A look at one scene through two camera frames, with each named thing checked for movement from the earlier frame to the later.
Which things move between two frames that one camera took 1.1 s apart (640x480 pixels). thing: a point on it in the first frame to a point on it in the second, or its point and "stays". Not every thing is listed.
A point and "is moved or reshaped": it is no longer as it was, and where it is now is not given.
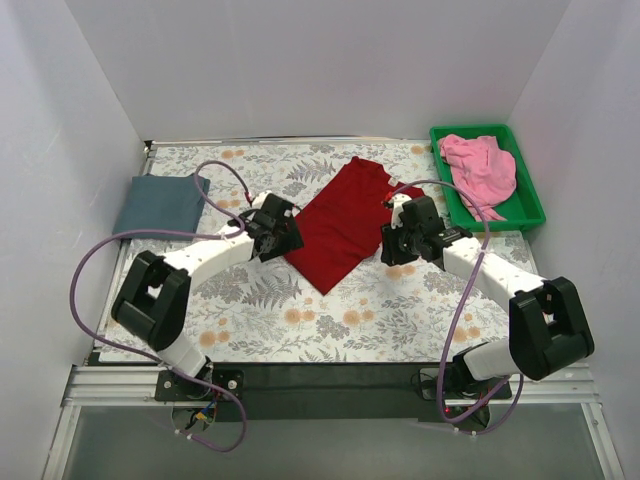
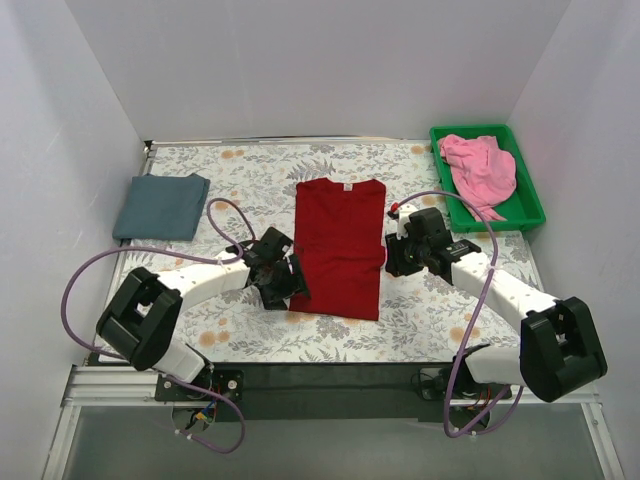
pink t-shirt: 482,170 stays
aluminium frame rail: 112,387 stays
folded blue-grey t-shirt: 168,202 stays
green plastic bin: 525,207 stays
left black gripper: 286,238 to 286,282
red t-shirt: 341,221 is moved or reshaped
